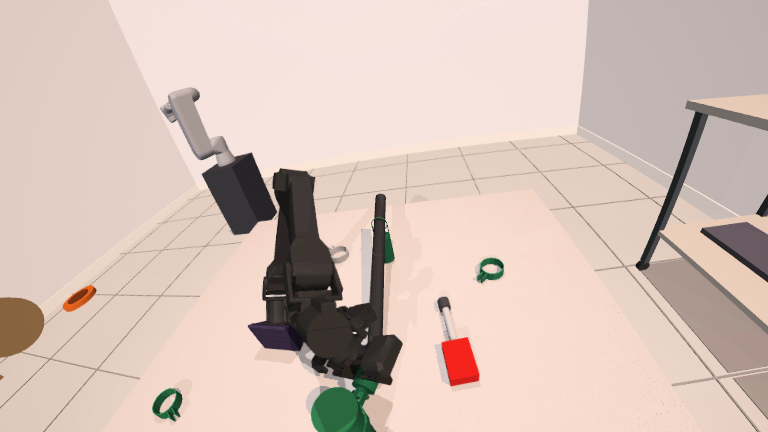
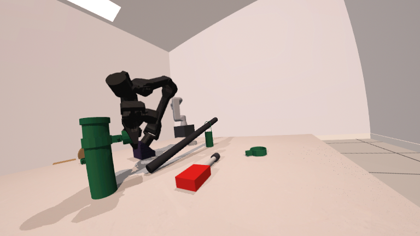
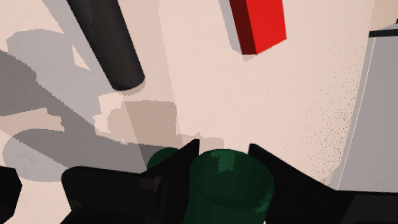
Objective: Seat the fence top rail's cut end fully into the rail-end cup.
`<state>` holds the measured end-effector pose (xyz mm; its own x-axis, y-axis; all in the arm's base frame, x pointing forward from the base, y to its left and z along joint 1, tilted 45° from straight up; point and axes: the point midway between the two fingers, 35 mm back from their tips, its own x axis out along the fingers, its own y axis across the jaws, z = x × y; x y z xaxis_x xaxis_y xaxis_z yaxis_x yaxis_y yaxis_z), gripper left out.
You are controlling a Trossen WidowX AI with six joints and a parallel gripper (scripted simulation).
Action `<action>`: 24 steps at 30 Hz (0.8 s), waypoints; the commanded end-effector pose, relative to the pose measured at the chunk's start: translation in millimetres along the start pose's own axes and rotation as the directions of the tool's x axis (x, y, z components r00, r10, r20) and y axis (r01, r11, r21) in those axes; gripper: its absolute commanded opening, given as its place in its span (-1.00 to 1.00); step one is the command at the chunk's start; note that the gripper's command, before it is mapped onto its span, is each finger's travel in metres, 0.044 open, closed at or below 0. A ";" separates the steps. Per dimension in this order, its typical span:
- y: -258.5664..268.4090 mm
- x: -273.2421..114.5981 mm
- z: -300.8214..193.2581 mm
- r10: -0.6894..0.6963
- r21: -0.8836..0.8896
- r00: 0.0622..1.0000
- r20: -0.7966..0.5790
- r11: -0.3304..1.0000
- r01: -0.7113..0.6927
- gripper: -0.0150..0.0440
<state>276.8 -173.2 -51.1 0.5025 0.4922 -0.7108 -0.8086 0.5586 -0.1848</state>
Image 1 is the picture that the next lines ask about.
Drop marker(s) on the green post with cap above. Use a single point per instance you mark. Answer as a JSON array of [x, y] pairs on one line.
[[337, 410]]

